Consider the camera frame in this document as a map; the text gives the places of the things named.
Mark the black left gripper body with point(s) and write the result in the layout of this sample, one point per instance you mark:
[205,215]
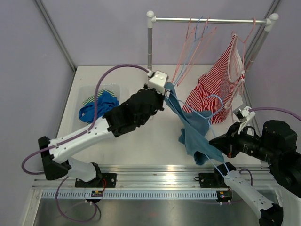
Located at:
[158,104]

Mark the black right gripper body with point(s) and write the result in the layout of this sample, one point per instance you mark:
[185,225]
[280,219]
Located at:
[243,140]

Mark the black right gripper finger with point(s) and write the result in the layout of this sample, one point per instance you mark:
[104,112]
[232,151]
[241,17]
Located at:
[223,143]
[226,151]

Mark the teal blue tank top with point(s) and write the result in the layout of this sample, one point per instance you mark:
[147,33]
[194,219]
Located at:
[195,127]

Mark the bright blue tank top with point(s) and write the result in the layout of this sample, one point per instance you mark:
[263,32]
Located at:
[105,103]

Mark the pink plastic hanger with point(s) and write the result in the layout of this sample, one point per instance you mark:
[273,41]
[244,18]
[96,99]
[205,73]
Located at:
[237,68]
[189,38]
[209,33]

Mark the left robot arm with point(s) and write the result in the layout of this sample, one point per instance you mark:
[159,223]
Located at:
[57,154]

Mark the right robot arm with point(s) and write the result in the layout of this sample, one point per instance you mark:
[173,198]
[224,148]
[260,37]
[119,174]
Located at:
[277,147]

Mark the red white striped tank top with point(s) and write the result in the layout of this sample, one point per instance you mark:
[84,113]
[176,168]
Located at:
[215,90]

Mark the white plastic basket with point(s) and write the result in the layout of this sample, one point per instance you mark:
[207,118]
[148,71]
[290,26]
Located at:
[86,93]

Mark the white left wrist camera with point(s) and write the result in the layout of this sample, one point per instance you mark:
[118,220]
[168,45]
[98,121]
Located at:
[157,80]

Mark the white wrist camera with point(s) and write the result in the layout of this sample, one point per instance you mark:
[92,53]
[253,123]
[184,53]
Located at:
[157,80]
[244,115]

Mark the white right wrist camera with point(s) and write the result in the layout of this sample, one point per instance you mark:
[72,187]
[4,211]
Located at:
[244,115]

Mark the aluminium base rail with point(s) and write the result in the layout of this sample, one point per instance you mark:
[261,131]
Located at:
[159,178]

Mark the white slotted cable duct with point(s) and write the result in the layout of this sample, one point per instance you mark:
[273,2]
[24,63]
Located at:
[131,194]

